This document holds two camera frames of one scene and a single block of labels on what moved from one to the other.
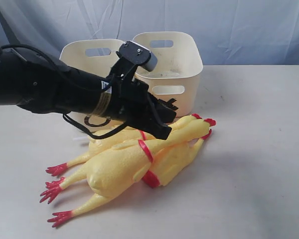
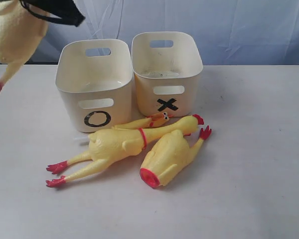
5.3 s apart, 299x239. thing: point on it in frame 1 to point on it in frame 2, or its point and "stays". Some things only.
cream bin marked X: (177, 72) stays
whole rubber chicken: (120, 169) to (15, 30)
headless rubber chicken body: (168, 163) stays
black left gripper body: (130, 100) to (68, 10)
